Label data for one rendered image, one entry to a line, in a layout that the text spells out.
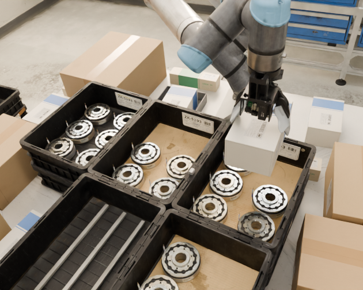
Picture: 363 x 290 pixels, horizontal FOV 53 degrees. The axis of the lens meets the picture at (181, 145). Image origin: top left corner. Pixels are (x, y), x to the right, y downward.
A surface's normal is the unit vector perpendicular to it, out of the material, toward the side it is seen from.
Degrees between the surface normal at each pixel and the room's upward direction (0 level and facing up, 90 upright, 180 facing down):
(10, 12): 90
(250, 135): 0
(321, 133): 90
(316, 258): 0
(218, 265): 0
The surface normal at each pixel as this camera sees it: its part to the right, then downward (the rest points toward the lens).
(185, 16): -0.28, -0.60
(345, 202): -0.07, -0.71
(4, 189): 0.89, 0.27
